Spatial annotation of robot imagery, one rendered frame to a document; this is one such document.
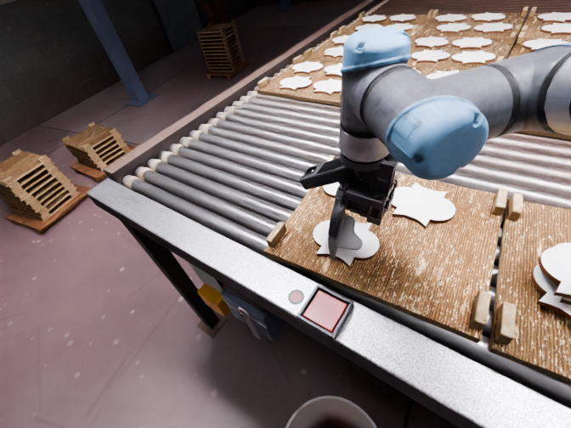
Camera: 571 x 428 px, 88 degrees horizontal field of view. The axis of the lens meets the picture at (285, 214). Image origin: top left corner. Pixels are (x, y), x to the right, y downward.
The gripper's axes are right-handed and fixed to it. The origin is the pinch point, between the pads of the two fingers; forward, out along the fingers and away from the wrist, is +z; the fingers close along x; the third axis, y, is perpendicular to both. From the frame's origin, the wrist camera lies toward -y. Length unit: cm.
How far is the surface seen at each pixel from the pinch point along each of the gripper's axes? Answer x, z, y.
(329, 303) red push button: -14.1, 4.1, 3.2
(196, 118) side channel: 32, 7, -74
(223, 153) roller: 20, 9, -51
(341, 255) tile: -4.4, 2.5, 1.2
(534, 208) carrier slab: 23.2, 1.6, 31.6
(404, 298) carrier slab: -7.7, 2.7, 14.4
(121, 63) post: 179, 71, -367
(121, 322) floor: -35, 105, -114
